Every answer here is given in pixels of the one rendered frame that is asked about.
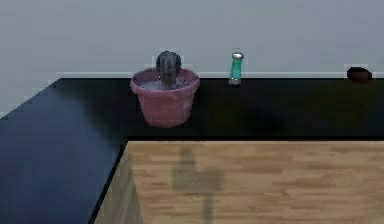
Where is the teal shaker with silver cap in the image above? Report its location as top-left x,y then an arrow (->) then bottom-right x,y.
228,51 -> 245,86

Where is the dark brown oval object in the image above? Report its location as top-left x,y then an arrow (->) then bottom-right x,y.
346,66 -> 373,84

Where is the black worktop counter with wooden front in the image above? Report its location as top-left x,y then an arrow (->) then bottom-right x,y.
0,77 -> 384,224

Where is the cactus in red pot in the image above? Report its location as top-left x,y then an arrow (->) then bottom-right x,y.
129,50 -> 201,129

